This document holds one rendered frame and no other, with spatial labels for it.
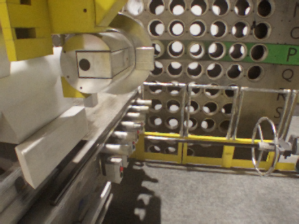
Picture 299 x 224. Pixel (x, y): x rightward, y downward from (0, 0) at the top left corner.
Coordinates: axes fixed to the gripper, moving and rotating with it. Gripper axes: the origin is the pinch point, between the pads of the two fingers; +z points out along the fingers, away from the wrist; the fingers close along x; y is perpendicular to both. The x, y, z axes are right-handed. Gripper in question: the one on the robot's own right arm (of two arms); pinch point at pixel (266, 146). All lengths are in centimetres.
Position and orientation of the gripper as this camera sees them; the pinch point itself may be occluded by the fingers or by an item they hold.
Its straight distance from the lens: 146.0
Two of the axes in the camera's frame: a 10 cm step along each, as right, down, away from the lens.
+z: -9.9, -0.6, 1.5
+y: 0.0, 9.2, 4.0
